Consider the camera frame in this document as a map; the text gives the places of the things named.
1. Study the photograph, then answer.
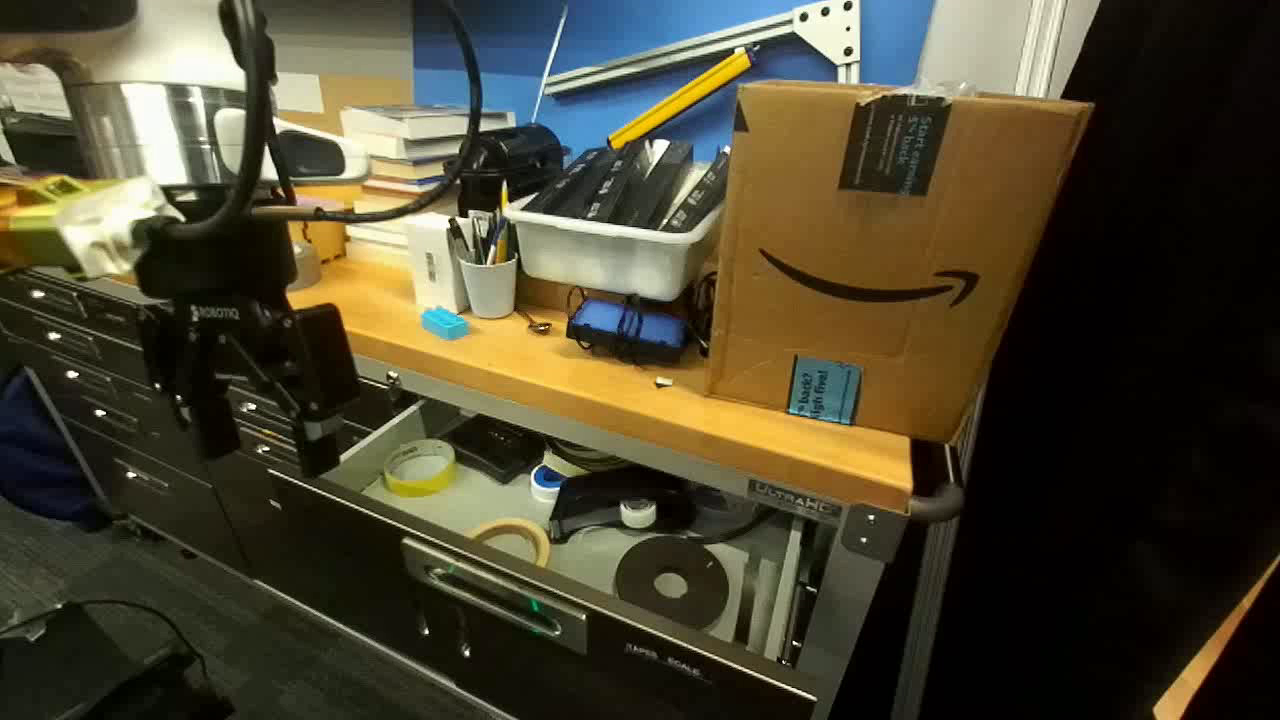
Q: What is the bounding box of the black flat pad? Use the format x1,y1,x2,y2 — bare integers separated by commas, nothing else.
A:
442,412,545,483

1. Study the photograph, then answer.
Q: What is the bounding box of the red edged book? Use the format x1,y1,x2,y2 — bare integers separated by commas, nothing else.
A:
363,157,454,185

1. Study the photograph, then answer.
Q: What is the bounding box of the yellow spirit level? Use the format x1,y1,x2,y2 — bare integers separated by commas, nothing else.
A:
602,48,754,157

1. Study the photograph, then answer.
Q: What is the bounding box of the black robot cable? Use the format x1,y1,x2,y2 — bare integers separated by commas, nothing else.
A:
156,0,488,245

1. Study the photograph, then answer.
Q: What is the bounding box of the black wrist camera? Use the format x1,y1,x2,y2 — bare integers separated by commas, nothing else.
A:
132,217,298,308

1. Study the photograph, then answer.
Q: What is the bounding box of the small blue block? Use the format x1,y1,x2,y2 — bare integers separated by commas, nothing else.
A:
414,305,474,344

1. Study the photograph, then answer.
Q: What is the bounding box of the blue and black pouch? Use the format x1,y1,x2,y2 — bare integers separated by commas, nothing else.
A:
564,294,697,365

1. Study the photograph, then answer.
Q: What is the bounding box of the black disc tape roll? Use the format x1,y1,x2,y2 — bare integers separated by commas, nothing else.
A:
608,532,735,638

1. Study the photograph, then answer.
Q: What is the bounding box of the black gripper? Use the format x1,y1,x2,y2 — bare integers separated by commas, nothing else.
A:
137,302,363,483

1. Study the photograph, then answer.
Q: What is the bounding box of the white sticks bundle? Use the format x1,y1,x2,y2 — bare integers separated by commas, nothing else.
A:
754,516,811,663

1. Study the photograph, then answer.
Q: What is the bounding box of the wooden strip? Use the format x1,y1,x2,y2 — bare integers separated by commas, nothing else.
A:
1147,558,1280,720

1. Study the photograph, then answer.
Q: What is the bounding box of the black curtain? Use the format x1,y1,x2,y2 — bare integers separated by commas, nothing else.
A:
915,0,1280,720

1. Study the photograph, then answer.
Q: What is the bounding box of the dark blue chair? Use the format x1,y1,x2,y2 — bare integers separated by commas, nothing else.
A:
0,359,121,532

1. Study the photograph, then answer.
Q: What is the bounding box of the black flat box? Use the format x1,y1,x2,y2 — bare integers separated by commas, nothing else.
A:
602,135,701,234
526,141,638,224
659,144,735,242

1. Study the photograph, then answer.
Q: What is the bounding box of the white upright board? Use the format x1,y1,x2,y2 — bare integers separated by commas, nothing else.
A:
915,0,1102,99

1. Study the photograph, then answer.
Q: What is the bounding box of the brown cover book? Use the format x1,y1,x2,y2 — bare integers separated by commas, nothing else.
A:
357,131,473,164

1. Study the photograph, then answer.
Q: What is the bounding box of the small white box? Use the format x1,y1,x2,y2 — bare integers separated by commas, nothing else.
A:
404,212,473,320

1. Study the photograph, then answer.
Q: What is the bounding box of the black hand tool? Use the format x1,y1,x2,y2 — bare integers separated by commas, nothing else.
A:
545,465,701,544

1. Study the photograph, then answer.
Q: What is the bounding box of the black drawer cabinet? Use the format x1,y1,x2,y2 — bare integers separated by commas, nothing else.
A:
0,263,418,582

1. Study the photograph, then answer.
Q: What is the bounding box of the yellow pencil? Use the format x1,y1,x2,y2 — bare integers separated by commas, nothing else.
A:
493,181,515,263

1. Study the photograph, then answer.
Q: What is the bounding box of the tan masking tape roll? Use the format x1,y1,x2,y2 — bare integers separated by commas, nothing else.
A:
465,511,554,574

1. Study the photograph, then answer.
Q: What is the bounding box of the yellow tape roll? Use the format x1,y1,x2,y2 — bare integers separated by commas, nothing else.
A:
374,436,465,500

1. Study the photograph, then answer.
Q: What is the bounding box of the Amazon cardboard box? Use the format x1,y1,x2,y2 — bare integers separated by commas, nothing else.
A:
701,76,1097,446

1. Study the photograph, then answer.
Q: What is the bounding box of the cream book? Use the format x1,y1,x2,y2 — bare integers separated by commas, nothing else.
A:
361,174,451,204

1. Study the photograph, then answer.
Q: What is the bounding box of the thick white book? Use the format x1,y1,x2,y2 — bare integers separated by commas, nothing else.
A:
337,105,518,144

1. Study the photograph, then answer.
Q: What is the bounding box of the white plastic bin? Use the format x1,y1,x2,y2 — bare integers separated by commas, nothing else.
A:
499,185,731,308

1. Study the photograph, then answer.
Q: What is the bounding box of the small white blue roll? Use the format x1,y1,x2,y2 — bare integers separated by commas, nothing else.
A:
525,460,567,507

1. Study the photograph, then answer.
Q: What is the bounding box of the open grey metal drawer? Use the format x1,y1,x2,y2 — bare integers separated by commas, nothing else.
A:
264,397,873,709

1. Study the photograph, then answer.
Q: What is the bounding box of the white pen cup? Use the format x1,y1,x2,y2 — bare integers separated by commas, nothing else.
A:
454,254,525,323

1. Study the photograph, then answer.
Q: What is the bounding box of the aluminium profile frame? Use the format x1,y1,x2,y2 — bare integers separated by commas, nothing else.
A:
534,0,865,99

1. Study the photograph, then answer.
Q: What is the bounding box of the blue wall board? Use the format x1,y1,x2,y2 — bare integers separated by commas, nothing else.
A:
406,0,941,168

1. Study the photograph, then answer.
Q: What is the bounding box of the black floor bag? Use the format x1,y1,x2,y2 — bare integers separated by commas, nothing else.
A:
0,596,241,720

